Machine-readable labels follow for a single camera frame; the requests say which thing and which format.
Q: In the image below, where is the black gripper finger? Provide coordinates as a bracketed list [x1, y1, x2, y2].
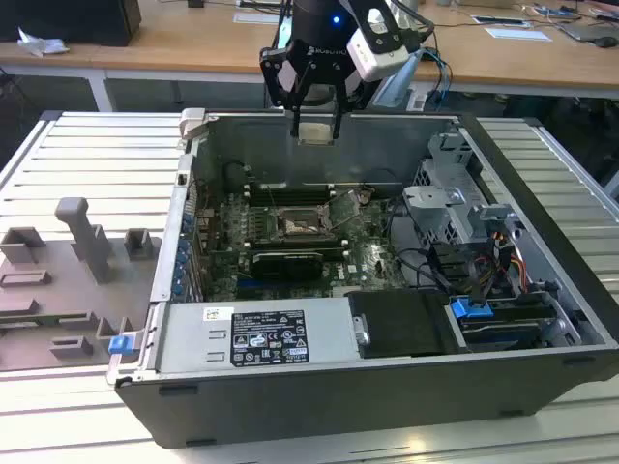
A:
[259, 43, 313, 139]
[330, 72, 382, 143]

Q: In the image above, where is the silver square CPU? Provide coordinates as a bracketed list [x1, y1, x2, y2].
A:
[298, 120, 335, 145]

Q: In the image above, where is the metal socket cover frame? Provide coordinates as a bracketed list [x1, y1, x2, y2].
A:
[320, 189, 362, 229]

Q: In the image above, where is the black RAM slot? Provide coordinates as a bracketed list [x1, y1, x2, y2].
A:
[251, 243, 350, 253]
[249, 193, 338, 205]
[249, 186, 338, 196]
[251, 235, 347, 246]

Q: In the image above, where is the CPU socket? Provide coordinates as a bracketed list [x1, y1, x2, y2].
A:
[271, 205, 340, 242]

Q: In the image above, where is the pale blue teach pendant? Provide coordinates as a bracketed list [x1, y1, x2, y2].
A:
[375, 49, 425, 110]

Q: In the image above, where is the grey case latch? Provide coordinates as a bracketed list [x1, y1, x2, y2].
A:
[177, 107, 210, 142]

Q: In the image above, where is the wooden desk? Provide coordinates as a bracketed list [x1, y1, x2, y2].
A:
[0, 0, 619, 101]

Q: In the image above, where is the silver metal drive cage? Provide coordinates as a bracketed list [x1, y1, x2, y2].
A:
[402, 132, 526, 247]

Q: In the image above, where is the green motherboard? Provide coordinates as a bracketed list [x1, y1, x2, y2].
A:
[197, 186, 412, 301]

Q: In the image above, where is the black graphics card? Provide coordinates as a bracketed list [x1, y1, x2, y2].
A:
[251, 249, 324, 282]

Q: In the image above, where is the white paper sheet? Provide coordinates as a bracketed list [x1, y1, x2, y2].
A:
[485, 26, 553, 43]

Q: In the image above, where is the black box on desk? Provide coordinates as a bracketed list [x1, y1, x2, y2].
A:
[0, 0, 142, 47]

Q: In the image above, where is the black plastic air shroud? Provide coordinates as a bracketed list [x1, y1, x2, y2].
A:
[347, 289, 458, 360]

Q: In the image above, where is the hard disk in blue carrier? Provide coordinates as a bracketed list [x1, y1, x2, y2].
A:
[448, 297, 547, 353]

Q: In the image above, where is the grey laptop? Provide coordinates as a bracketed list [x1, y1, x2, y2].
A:
[562, 20, 619, 44]

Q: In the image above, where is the crumpled white paper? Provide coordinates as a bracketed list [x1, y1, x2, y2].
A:
[16, 26, 69, 58]

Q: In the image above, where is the silver power supply unit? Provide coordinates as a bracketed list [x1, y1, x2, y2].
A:
[157, 297, 362, 373]

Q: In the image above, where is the grey parts rack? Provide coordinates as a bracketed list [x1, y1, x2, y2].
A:
[0, 196, 163, 373]

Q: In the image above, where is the black open PC case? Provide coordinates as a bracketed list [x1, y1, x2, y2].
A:
[106, 108, 619, 449]

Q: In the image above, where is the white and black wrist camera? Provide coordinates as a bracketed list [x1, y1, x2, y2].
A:
[347, 7, 410, 83]

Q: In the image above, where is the blue cable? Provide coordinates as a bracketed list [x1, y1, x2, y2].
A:
[419, 45, 454, 103]

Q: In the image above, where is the black wire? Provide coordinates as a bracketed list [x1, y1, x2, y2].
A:
[394, 247, 456, 296]

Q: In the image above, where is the red yellow wire bundle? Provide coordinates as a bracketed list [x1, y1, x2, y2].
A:
[476, 231, 529, 297]

